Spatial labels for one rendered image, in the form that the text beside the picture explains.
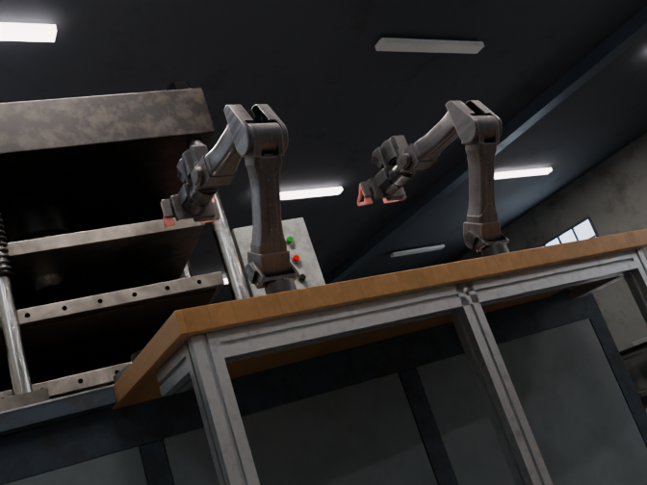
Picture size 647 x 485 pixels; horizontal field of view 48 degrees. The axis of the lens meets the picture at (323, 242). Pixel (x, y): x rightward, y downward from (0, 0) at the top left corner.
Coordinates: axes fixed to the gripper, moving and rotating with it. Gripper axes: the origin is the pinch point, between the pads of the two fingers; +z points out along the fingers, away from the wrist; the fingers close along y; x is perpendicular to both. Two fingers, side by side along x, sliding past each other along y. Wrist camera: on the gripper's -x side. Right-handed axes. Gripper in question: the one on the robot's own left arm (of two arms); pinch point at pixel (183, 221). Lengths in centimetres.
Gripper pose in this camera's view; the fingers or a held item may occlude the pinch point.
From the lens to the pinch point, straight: 190.0
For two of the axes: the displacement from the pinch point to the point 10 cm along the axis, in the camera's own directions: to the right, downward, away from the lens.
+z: -4.4, 4.2, 7.9
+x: 3.2, 9.0, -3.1
